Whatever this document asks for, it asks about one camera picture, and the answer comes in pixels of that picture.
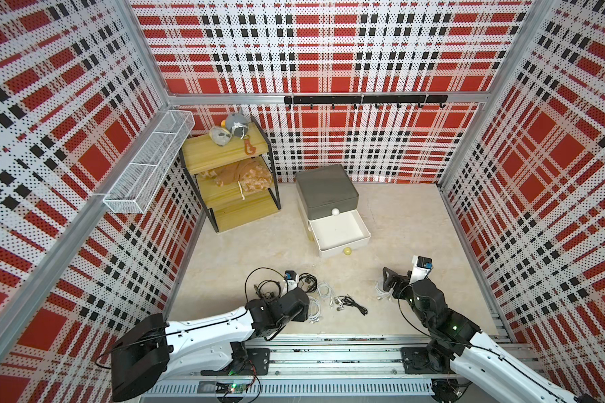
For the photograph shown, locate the white earphones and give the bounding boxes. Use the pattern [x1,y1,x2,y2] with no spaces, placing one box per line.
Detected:
[308,297,322,323]
[375,279,392,302]
[317,282,345,312]

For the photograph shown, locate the white drawer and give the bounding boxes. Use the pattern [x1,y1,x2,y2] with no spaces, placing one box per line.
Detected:
[309,210,371,259]

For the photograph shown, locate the grey top drawer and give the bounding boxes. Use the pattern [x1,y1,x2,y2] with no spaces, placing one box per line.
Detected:
[295,164,360,220]

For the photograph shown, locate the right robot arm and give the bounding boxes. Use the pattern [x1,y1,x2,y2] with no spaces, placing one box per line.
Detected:
[382,267,596,402]

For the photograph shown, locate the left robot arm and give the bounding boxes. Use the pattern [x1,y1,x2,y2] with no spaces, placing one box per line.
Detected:
[108,287,309,402]

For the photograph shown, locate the black braided earphones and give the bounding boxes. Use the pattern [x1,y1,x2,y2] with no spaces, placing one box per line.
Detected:
[297,273,318,294]

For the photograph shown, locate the black earphones far left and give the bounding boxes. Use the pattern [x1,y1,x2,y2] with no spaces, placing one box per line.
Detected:
[254,280,283,302]

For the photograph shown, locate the black earphones front centre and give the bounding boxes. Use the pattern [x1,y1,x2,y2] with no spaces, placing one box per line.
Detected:
[335,295,368,316]

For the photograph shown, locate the three-drawer storage cabinet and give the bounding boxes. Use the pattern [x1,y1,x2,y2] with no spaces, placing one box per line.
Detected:
[295,164,371,258]

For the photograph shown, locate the green circuit board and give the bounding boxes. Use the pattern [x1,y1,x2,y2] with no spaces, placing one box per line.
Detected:
[215,382,250,396]

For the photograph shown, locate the brown plush bear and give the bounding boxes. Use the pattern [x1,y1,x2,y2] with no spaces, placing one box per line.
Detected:
[198,157,273,195]

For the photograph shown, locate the wooden three-tier shelf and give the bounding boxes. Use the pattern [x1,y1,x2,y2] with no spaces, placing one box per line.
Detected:
[179,113,282,233]

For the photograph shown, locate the orange carabiner toy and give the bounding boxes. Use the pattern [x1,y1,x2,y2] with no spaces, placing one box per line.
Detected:
[244,136,257,156]

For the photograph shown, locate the grey plush toy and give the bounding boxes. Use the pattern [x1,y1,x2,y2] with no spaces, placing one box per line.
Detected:
[222,113,250,139]

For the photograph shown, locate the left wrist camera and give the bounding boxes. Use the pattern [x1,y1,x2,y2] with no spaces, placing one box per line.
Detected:
[284,270,298,293]

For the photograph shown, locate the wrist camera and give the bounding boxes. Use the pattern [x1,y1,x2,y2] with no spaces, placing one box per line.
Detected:
[409,255,434,284]
[284,270,298,293]

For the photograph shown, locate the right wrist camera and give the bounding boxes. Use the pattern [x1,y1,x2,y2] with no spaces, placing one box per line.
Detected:
[409,255,434,284]

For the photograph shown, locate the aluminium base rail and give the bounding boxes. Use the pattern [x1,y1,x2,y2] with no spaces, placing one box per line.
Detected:
[140,333,551,399]

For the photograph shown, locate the black wall hook rail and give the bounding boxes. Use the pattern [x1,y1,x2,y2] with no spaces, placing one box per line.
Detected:
[283,94,449,107]

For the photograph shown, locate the white wire mesh basket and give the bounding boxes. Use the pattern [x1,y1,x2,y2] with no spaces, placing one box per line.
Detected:
[104,110,194,214]

